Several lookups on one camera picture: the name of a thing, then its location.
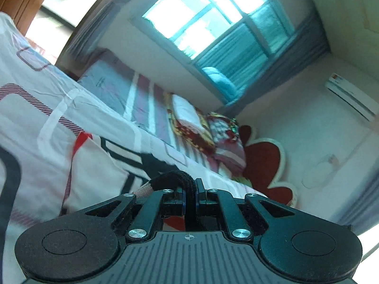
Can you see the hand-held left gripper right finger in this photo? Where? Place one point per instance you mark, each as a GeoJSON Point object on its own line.
{"type": "Point", "coordinates": [222, 204]}

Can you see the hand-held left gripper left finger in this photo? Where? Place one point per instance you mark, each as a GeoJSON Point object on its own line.
{"type": "Point", "coordinates": [154, 205]}

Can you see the striped knit sweater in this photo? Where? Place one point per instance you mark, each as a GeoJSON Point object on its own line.
{"type": "Point", "coordinates": [100, 171]}

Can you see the red petal-shaped headboard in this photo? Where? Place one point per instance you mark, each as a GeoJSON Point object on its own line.
{"type": "Point", "coordinates": [265, 168]}

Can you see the colourful pillow pile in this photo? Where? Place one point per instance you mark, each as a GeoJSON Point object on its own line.
{"type": "Point", "coordinates": [225, 142]}

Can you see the folded white towel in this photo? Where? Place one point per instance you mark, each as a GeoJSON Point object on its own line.
{"type": "Point", "coordinates": [186, 112]}

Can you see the bed with striped sheet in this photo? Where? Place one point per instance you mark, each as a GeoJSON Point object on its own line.
{"type": "Point", "coordinates": [124, 94]}

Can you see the teal bundled quilt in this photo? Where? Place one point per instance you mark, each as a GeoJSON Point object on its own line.
{"type": "Point", "coordinates": [220, 84]}

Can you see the patterned white bed sheet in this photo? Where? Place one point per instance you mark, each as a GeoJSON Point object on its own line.
{"type": "Point", "coordinates": [38, 103]}

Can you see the grey curtain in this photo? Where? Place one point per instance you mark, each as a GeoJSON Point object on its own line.
{"type": "Point", "coordinates": [97, 23]}
{"type": "Point", "coordinates": [284, 62]}

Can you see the white air conditioner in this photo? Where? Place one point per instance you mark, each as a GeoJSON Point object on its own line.
{"type": "Point", "coordinates": [352, 94]}

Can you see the window with white frame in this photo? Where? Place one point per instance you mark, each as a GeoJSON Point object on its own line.
{"type": "Point", "coordinates": [213, 17]}

